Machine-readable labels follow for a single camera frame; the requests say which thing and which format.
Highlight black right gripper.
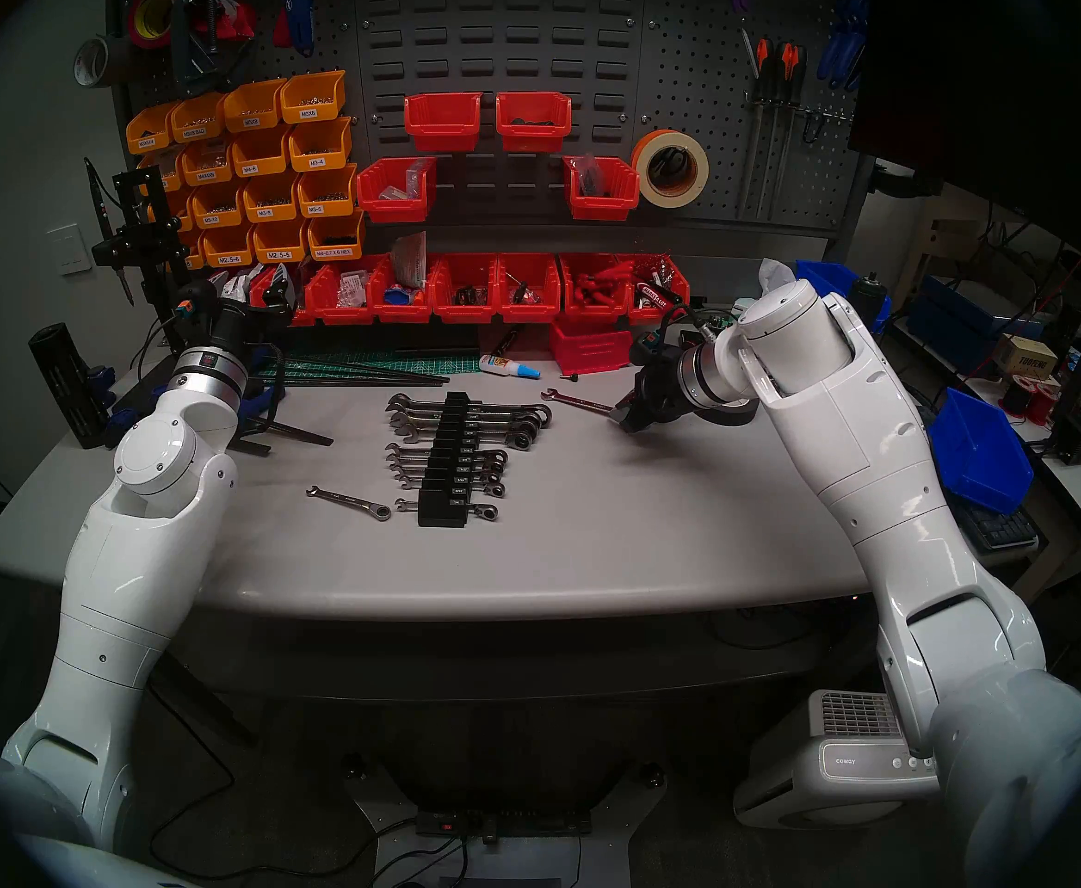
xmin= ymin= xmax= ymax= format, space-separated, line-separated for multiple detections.
xmin=617 ymin=349 xmax=692 ymax=435

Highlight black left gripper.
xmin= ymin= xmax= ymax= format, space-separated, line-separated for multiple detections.
xmin=210 ymin=264 xmax=299 ymax=351

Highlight chrome 1/2 inch wrench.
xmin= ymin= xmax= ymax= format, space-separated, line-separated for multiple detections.
xmin=540 ymin=387 xmax=629 ymax=417

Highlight yellow bin labelled M2.5-5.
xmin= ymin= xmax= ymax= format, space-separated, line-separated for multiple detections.
xmin=252 ymin=218 xmax=312 ymax=265

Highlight yellow bin labelled M2.5-6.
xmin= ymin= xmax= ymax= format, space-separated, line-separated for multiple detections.
xmin=200 ymin=224 xmax=256 ymax=269

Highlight empty red stacking bin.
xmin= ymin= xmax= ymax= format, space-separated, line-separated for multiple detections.
xmin=550 ymin=320 xmax=634 ymax=376

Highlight yellow bin labelled M3-8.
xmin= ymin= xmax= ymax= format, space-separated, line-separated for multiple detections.
xmin=242 ymin=173 xmax=303 ymax=224

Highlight red bin with clear bag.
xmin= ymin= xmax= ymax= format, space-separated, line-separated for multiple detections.
xmin=307 ymin=262 xmax=377 ymax=327

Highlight yellow bin labelled M4-0.7 HEX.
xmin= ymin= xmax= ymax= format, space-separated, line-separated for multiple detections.
xmin=307 ymin=209 xmax=366 ymax=263

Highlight yellow bin labelled M3-12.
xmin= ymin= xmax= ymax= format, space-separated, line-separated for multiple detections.
xmin=189 ymin=181 xmax=247 ymax=230

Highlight black tape roll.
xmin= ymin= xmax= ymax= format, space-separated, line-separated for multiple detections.
xmin=688 ymin=396 xmax=761 ymax=426

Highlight red bin with adhesive tube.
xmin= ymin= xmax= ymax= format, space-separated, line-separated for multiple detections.
xmin=626 ymin=255 xmax=692 ymax=327

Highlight yellow bin labelled M3-6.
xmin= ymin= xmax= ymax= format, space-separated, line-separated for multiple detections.
xmin=297 ymin=164 xmax=358 ymax=219

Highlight yellow bin labelled M4-6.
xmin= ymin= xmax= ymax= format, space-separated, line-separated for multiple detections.
xmin=230 ymin=126 xmax=293 ymax=179

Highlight yellow bin labelled M4X4X6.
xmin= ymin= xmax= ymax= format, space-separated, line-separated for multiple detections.
xmin=179 ymin=135 xmax=236 ymax=187

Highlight chrome 9/16 inch wrench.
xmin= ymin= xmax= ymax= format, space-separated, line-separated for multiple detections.
xmin=394 ymin=424 xmax=537 ymax=452

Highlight chrome 11/16 inch wrench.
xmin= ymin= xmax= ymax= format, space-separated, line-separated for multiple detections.
xmin=388 ymin=404 xmax=546 ymax=434

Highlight chrome 3/4 inch wrench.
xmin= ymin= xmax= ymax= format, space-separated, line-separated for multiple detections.
xmin=385 ymin=392 xmax=554 ymax=425

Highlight chrome 5/8 inch wrench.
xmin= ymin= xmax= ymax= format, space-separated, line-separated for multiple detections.
xmin=390 ymin=415 xmax=541 ymax=443

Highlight red bin with manual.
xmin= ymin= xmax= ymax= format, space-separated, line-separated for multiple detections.
xmin=369 ymin=257 xmax=438 ymax=325

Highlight yellow bin labelled M3-4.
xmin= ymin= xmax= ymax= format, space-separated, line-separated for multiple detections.
xmin=288 ymin=117 xmax=353 ymax=173

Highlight clear bag with manual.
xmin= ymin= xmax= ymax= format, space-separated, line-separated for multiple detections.
xmin=390 ymin=231 xmax=428 ymax=290

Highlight chrome 7/16 inch wrench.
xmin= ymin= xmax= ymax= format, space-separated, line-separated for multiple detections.
xmin=384 ymin=442 xmax=510 ymax=465

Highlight chrome 3/8 inch wrench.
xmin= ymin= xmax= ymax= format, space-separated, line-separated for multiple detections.
xmin=389 ymin=455 xmax=508 ymax=477

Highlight chrome 11/32 inch wrench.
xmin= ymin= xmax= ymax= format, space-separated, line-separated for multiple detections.
xmin=393 ymin=467 xmax=508 ymax=489

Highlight chrome 5/16 inch wrench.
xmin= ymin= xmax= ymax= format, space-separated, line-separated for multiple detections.
xmin=399 ymin=477 xmax=507 ymax=500

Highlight black probe pen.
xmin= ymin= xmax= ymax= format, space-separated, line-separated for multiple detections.
xmin=84 ymin=157 xmax=136 ymax=306

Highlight chrome 1/4 inch wrench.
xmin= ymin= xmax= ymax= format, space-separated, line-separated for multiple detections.
xmin=395 ymin=498 xmax=500 ymax=523

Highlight green cutting mat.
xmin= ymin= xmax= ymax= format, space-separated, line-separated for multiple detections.
xmin=258 ymin=354 xmax=481 ymax=378

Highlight yellow bin labelled M3X5X4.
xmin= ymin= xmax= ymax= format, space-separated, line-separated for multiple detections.
xmin=126 ymin=101 xmax=179 ymax=154

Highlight red bin with black parts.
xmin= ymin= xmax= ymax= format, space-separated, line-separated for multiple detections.
xmin=431 ymin=253 xmax=500 ymax=325

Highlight black wrench holder rack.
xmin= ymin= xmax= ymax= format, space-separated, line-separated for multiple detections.
xmin=417 ymin=391 xmax=473 ymax=529

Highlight blue plastic bin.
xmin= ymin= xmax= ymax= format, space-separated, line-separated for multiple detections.
xmin=927 ymin=387 xmax=1036 ymax=515
xmin=795 ymin=260 xmax=893 ymax=332

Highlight black hanging clamp tool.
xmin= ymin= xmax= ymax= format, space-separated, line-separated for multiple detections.
xmin=170 ymin=0 xmax=236 ymax=96

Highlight small chrome ratcheting wrench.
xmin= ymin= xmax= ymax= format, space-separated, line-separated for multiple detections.
xmin=305 ymin=485 xmax=393 ymax=524

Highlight cream masking tape roll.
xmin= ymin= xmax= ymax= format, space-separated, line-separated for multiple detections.
xmin=631 ymin=129 xmax=710 ymax=210

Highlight grey tape roll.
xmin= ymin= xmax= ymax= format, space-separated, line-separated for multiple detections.
xmin=73 ymin=35 xmax=120 ymax=89

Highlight red yellow tape roll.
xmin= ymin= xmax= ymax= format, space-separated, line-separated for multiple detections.
xmin=127 ymin=0 xmax=188 ymax=50

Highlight dark blue crate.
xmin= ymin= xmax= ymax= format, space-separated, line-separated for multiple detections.
xmin=906 ymin=276 xmax=995 ymax=369

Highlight black keyboard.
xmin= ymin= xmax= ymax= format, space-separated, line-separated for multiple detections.
xmin=952 ymin=498 xmax=1041 ymax=554

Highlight orange black screwdriver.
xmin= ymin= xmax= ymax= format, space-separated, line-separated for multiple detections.
xmin=751 ymin=37 xmax=774 ymax=219
xmin=774 ymin=43 xmax=808 ymax=219

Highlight small cardboard box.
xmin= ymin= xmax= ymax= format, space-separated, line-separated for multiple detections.
xmin=992 ymin=334 xmax=1059 ymax=383

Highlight white air purifier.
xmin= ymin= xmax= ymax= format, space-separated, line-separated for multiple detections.
xmin=735 ymin=690 xmax=944 ymax=830

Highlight black power strip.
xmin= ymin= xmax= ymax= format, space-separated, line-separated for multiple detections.
xmin=415 ymin=808 xmax=594 ymax=841

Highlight black monitor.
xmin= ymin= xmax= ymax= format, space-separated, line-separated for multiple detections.
xmin=850 ymin=0 xmax=1081 ymax=267

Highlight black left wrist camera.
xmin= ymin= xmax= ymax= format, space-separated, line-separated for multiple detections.
xmin=175 ymin=280 xmax=219 ymax=330

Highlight red handled driver set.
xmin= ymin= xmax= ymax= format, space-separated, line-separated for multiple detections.
xmin=573 ymin=260 xmax=638 ymax=309

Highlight red wall bin with bags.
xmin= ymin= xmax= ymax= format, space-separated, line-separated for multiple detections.
xmin=563 ymin=156 xmax=641 ymax=223
xmin=356 ymin=157 xmax=438 ymax=224

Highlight white wall switch plate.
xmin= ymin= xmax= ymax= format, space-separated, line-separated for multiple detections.
xmin=45 ymin=224 xmax=93 ymax=277

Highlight blue red handled cutter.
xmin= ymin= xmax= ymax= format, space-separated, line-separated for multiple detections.
xmin=272 ymin=0 xmax=327 ymax=56

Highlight grey tool wall panel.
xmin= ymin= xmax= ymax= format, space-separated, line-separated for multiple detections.
xmin=105 ymin=0 xmax=874 ymax=240

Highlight red wire spool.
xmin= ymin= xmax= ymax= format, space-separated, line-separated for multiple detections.
xmin=1003 ymin=373 xmax=1059 ymax=420

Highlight blue handled pliers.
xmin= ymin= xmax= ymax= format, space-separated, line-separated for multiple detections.
xmin=816 ymin=0 xmax=874 ymax=92

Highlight grey robot pedestal base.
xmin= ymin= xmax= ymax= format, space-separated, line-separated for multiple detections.
xmin=341 ymin=757 xmax=666 ymax=888

